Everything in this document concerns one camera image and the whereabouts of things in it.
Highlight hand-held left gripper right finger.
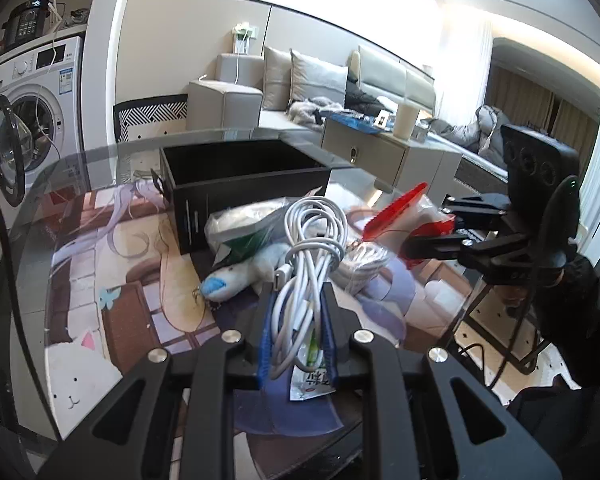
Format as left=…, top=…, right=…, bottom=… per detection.
left=320, top=282, right=563, bottom=480

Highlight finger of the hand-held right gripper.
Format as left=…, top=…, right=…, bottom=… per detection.
left=403, top=230, right=547, bottom=282
left=440, top=191, right=512, bottom=229

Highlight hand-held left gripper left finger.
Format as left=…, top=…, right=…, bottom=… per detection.
left=37, top=282, right=274, bottom=480

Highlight red zip plastic bag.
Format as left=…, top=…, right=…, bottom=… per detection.
left=361, top=182, right=456, bottom=261

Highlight bagged white socks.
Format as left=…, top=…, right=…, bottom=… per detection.
left=330, top=240, right=396, bottom=293

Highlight white and blue plush toy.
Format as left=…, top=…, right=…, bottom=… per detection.
left=200, top=242, right=293, bottom=303

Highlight white cable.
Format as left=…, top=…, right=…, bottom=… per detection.
left=267, top=196, right=351, bottom=381

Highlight black storage box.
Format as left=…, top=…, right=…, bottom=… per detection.
left=159, top=139, right=353, bottom=256

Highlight person's right forearm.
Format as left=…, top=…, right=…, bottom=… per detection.
left=530, top=255, right=600, bottom=386

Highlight white green snack packet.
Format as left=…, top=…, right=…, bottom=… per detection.
left=288, top=330, right=337, bottom=403

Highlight brown curtains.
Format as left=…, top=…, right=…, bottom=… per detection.
left=490, top=67, right=600, bottom=136

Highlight grey down jacket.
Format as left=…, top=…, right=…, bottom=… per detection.
left=432, top=105, right=511, bottom=166

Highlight white cylinder cup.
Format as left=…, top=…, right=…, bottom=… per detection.
left=392, top=102, right=419, bottom=141

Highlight beige coffee table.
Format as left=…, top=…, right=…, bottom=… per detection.
left=321, top=112, right=463, bottom=193

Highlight blue tray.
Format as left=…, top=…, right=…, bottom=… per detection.
left=330, top=112, right=396, bottom=133

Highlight black jacket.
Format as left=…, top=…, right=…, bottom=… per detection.
left=345, top=72, right=398, bottom=113

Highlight grey fuzzy garment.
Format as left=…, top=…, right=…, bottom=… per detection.
left=286, top=96, right=346, bottom=123

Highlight wide grey pillow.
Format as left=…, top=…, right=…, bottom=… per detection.
left=289, top=49, right=348, bottom=108

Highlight narrow grey pillow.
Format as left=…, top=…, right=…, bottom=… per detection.
left=262, top=45, right=293, bottom=111

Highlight grey sofa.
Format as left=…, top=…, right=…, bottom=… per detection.
left=187, top=45, right=481, bottom=161

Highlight black white patterned chair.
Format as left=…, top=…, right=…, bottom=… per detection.
left=112, top=94, right=188, bottom=146

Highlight white washing machine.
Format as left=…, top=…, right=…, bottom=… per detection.
left=0, top=35, right=86, bottom=231

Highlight black pressure cooker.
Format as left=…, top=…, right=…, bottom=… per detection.
left=2, top=0, right=56, bottom=51

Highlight white wall charger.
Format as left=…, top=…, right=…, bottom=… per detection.
left=231, top=21, right=258, bottom=56

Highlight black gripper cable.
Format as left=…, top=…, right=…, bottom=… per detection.
left=0, top=175, right=63, bottom=443

